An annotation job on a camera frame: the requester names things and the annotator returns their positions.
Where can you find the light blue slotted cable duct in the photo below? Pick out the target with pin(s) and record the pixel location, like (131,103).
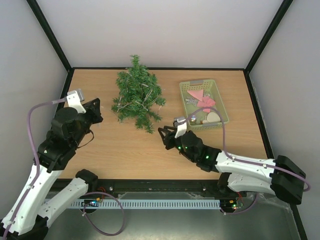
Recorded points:
(149,204)

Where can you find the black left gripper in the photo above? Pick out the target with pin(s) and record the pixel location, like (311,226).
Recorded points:
(95,110)

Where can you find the black corner frame post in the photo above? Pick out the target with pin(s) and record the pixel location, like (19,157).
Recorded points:
(42,20)
(276,20)

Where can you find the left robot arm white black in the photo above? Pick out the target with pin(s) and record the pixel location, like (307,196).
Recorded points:
(30,217)

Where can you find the pink paper triangle ornament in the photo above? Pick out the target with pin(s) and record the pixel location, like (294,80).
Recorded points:
(197,94)

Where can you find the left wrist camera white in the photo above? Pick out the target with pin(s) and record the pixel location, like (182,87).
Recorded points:
(74,100)

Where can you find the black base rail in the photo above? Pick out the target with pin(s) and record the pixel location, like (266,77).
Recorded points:
(202,187)

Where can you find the clear led string lights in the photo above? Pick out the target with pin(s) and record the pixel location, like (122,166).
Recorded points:
(138,92)

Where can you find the black corner frame post right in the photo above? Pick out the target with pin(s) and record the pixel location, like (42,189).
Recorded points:
(276,20)

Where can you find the light green plastic basket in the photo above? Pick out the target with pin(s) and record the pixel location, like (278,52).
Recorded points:
(210,89)

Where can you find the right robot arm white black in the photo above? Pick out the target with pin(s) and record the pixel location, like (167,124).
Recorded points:
(280,177)

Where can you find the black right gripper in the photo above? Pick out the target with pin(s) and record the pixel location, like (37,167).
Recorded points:
(171,139)

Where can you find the pink bow ornament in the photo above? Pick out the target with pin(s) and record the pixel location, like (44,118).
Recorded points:
(206,102)

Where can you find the small green christmas tree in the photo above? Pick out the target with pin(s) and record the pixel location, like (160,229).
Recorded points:
(141,123)

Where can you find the black corner frame post left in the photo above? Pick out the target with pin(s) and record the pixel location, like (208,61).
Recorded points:
(42,20)

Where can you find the silver star ornament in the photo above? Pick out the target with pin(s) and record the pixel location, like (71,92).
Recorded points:
(191,101)

